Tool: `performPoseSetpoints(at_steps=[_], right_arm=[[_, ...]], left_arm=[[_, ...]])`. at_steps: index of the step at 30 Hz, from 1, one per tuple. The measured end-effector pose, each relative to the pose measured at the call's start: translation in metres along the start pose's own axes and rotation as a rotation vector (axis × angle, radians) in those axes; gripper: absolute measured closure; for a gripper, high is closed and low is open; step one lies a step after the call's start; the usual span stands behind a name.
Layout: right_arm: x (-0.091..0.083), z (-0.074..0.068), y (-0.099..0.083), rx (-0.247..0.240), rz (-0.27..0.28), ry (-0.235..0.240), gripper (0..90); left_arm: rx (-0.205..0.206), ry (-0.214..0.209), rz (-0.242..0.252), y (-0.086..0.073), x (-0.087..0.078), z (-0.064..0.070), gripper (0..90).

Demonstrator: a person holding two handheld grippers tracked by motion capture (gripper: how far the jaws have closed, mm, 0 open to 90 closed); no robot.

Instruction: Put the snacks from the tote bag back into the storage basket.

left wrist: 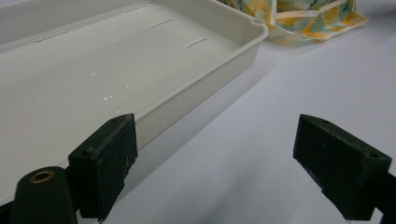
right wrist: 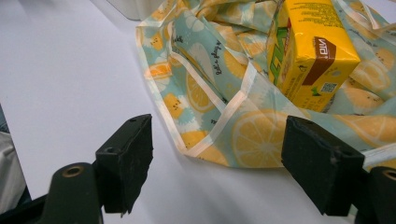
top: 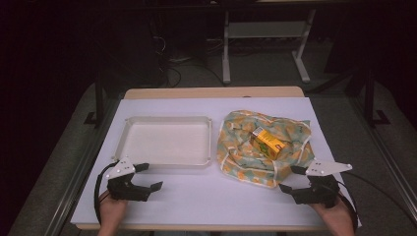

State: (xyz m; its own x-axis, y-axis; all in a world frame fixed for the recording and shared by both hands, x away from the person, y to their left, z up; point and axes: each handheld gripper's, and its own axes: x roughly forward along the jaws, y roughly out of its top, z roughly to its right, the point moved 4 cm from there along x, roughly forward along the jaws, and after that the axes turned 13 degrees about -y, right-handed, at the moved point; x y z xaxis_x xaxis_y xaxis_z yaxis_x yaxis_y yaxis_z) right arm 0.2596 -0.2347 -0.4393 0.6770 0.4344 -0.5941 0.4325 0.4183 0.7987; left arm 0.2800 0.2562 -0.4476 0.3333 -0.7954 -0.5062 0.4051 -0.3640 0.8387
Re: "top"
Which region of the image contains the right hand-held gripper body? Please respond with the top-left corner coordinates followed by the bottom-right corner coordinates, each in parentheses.
top-left (289, 159), bottom-right (353, 208)

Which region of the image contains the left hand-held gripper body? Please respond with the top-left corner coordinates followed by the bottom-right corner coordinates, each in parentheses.
top-left (105, 156), bottom-right (152, 202)

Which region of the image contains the white square tray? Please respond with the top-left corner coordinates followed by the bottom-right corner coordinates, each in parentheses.
top-left (112, 115), bottom-right (213, 169)

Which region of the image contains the fruit print cloth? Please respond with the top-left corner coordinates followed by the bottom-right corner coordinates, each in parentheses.
top-left (215, 109), bottom-right (316, 190)

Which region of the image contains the person's left hand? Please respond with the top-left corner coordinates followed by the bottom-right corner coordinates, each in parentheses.
top-left (97, 191), bottom-right (129, 228)

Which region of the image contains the person's right hand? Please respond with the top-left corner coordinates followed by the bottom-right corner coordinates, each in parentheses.
top-left (310, 196), bottom-right (357, 230)

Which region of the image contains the white table sheet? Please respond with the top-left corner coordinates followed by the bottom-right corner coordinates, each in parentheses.
top-left (70, 96), bottom-right (363, 229)

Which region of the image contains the black metal stand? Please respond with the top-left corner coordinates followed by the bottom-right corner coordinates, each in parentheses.
top-left (360, 69), bottom-right (391, 128)
top-left (84, 69), bottom-right (106, 129)

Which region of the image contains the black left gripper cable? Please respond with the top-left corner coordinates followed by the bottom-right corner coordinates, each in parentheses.
top-left (93, 161), bottom-right (120, 225)

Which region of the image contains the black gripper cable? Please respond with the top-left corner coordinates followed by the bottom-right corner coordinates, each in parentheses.
top-left (93, 161), bottom-right (120, 225)
top-left (337, 171), bottom-right (417, 230)

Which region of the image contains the aluminium frame rail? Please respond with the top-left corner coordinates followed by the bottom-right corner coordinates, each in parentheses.
top-left (42, 97), bottom-right (123, 236)
top-left (346, 94), bottom-right (417, 215)

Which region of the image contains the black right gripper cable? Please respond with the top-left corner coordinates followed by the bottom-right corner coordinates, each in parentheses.
top-left (337, 171), bottom-right (417, 230)

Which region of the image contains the bundle of floor cables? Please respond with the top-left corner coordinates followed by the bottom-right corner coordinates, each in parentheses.
top-left (149, 14), bottom-right (198, 89)

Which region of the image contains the white metal desk frame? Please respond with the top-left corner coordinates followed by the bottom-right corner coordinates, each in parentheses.
top-left (221, 8), bottom-right (318, 85)

